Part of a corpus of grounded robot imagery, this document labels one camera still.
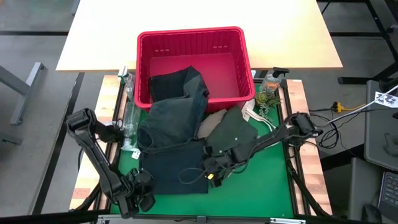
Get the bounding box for orange label spray bottle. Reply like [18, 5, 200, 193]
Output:
[259, 67, 290, 93]

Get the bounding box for red plastic laundry basket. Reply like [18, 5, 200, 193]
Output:
[136, 26, 256, 113]

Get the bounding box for black metal bar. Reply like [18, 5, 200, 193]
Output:
[32, 72, 85, 215]

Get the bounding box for grey desk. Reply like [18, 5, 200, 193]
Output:
[363, 79, 398, 172]

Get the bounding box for clear plastic spray bottle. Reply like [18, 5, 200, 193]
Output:
[118, 65, 137, 102]
[120, 101, 142, 160]

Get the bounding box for dark green garment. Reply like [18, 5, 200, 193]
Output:
[206, 106, 259, 156]

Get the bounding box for white cable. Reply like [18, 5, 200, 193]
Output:
[328, 83, 398, 125]

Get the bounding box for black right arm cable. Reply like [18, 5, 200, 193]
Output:
[178, 167, 210, 185]

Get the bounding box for light wooden table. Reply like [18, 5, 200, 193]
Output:
[55, 0, 343, 73]

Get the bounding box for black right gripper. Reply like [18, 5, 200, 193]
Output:
[201, 145, 246, 188]

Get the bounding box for cream tote bag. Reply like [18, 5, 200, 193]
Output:
[241, 98, 280, 131]

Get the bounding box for white marker paper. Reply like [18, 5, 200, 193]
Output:
[374, 91, 398, 109]

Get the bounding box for black computer mouse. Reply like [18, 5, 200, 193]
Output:
[361, 203, 383, 224]

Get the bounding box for yellow cable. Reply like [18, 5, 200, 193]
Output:
[334, 101, 367, 113]

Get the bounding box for dark keyboard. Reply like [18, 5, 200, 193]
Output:
[377, 170, 398, 215]

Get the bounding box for green table mat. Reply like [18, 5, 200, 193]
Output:
[110, 83, 295, 218]

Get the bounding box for black cable bundle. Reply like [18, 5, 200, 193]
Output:
[317, 121, 343, 149]

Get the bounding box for beige shorts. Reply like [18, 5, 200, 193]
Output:
[197, 108, 228, 139]

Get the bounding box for silver frame bracket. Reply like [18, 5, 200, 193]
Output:
[98, 213, 133, 224]
[269, 217, 306, 224]

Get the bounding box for grey metal table leg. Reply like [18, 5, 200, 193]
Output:
[0, 62, 47, 126]

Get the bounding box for dark blue denim jeans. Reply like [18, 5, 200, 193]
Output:
[137, 67, 210, 196]

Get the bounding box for black table leg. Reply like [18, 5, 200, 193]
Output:
[317, 0, 398, 85]

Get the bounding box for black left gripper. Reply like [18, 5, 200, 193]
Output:
[118, 170, 156, 218]

